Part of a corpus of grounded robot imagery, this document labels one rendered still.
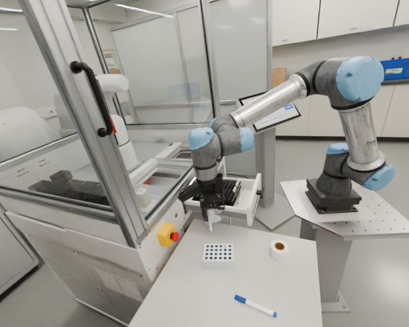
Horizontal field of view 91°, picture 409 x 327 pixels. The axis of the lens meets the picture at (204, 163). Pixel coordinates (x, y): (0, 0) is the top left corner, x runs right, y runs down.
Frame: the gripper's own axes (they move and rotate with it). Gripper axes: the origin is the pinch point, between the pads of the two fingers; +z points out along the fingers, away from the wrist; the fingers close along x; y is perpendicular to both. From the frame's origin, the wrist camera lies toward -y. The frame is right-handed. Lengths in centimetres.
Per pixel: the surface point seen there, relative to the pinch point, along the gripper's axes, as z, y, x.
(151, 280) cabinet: 23.1, -25.3, -8.1
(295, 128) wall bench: 71, 119, 295
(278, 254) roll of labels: 17.4, 25.9, 0.0
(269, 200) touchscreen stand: 85, 44, 119
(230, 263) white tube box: 19.1, 7.1, -3.2
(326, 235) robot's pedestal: 34, 55, 24
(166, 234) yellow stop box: 6.6, -17.7, 0.5
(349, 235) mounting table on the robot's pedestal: 21, 58, 12
